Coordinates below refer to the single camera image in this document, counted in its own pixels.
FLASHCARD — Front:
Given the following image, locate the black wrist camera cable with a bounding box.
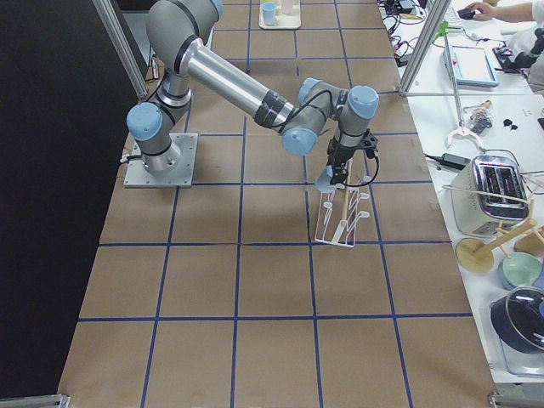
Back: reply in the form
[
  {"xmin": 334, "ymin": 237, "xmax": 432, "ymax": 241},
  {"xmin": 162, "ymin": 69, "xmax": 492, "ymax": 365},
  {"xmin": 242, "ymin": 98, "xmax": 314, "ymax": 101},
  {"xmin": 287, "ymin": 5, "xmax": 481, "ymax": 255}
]
[{"xmin": 344, "ymin": 148, "xmax": 380, "ymax": 187}]

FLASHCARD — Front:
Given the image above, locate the pink plastic cup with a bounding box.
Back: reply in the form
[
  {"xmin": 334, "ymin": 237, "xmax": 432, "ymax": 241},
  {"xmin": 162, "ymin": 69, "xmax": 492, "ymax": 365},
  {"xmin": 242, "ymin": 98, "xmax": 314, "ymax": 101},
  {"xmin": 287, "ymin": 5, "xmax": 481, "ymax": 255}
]
[{"xmin": 280, "ymin": 0, "xmax": 295, "ymax": 14}]

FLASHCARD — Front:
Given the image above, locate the dark blue lidded pot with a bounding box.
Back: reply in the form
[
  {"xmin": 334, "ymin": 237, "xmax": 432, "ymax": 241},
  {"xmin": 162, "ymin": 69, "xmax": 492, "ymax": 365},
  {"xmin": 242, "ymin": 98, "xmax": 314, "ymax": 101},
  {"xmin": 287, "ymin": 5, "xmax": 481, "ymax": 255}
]
[{"xmin": 490, "ymin": 286, "xmax": 543, "ymax": 354}]

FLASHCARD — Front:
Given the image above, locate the white grabber tool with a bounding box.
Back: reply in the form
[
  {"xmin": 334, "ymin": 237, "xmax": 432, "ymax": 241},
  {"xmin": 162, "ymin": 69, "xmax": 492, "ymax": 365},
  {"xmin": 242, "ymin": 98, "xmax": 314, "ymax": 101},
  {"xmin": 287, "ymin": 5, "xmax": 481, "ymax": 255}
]
[{"xmin": 444, "ymin": 34, "xmax": 485, "ymax": 152}]

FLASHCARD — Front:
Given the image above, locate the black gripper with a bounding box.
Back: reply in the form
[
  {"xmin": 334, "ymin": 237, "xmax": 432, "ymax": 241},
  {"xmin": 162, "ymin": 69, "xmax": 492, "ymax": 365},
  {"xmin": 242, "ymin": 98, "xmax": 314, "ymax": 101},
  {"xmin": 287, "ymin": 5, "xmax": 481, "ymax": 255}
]
[{"xmin": 326, "ymin": 130, "xmax": 377, "ymax": 185}]

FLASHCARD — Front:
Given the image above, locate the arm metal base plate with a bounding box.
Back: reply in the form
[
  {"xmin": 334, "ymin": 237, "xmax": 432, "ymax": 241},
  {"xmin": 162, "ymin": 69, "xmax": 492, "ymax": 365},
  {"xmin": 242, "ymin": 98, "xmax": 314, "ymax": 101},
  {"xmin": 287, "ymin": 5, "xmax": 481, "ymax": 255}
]
[{"xmin": 124, "ymin": 133, "xmax": 199, "ymax": 188}]

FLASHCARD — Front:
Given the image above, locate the cream rectangular serving tray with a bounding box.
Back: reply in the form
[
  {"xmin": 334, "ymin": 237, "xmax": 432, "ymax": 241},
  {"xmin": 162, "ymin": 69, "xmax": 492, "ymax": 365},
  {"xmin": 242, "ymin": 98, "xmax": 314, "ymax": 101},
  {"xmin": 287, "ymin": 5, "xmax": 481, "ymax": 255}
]
[{"xmin": 258, "ymin": 0, "xmax": 302, "ymax": 30}]

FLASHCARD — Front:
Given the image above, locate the wooden mug tree stand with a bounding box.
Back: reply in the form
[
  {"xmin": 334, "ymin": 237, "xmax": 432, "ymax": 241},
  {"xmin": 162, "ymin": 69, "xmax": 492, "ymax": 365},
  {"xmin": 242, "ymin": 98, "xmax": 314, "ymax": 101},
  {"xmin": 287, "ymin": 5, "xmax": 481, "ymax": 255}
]
[{"xmin": 455, "ymin": 200, "xmax": 543, "ymax": 274}]

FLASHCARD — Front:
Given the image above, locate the silver toaster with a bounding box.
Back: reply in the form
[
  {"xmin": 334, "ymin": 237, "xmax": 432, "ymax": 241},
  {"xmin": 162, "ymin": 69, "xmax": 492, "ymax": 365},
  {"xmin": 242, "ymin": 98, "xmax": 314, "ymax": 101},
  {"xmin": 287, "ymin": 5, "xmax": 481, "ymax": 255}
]
[{"xmin": 449, "ymin": 155, "xmax": 530, "ymax": 237}]

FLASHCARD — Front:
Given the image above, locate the light blue plastic cup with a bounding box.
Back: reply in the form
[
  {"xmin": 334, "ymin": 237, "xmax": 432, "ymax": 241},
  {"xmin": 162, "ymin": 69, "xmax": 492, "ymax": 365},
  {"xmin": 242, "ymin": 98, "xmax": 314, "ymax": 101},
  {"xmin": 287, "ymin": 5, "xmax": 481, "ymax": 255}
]
[{"xmin": 314, "ymin": 165, "xmax": 337, "ymax": 194}]

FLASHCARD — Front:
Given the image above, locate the aluminium frame post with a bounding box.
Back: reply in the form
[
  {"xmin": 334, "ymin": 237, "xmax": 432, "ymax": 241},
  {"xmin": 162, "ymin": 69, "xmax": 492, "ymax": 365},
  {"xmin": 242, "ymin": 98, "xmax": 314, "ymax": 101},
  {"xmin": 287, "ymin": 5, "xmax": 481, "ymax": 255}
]
[{"xmin": 398, "ymin": 0, "xmax": 451, "ymax": 96}]

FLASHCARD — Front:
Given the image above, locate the wooden rack dowel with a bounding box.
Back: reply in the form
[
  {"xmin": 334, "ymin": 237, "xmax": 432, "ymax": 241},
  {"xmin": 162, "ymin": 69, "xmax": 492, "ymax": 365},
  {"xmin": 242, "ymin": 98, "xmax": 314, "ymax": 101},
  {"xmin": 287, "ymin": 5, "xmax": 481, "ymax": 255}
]
[{"xmin": 340, "ymin": 159, "xmax": 353, "ymax": 226}]

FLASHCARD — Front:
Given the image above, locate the white wire cup rack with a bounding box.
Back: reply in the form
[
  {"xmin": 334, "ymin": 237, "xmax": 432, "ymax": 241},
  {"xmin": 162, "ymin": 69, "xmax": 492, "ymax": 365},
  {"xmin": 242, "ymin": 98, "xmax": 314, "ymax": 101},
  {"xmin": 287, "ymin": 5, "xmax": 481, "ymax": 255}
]
[{"xmin": 314, "ymin": 187, "xmax": 370, "ymax": 247}]

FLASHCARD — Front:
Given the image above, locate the teal ceramic bowl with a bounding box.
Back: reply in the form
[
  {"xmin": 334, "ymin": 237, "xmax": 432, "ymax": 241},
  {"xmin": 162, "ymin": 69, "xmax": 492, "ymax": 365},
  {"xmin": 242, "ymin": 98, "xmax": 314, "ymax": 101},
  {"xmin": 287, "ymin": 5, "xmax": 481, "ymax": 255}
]
[{"xmin": 498, "ymin": 252, "xmax": 542, "ymax": 290}]

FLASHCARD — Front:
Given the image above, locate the black power adapter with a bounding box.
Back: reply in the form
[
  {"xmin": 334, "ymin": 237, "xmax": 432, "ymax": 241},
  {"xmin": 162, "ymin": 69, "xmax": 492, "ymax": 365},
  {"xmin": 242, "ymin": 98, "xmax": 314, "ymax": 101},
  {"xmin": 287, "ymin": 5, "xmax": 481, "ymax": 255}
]
[{"xmin": 425, "ymin": 153, "xmax": 471, "ymax": 170}]

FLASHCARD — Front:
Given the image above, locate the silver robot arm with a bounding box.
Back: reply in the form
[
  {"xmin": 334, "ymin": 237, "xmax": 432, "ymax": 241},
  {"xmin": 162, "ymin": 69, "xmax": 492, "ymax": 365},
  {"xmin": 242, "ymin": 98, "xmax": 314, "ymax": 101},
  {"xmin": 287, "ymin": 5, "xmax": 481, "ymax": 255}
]
[{"xmin": 125, "ymin": 1, "xmax": 379, "ymax": 192}]

